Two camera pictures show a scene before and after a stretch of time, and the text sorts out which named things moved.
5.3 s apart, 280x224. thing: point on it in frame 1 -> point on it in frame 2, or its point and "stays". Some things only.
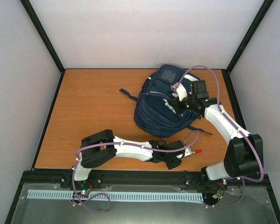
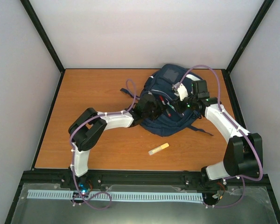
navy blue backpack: x=152 y=115 stays
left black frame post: x=44 y=34 stays
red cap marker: x=197 y=151 -> x=162 y=100
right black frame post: x=265 y=7 stays
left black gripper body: x=171 y=165 -> x=154 y=112
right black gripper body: x=181 y=108 stays
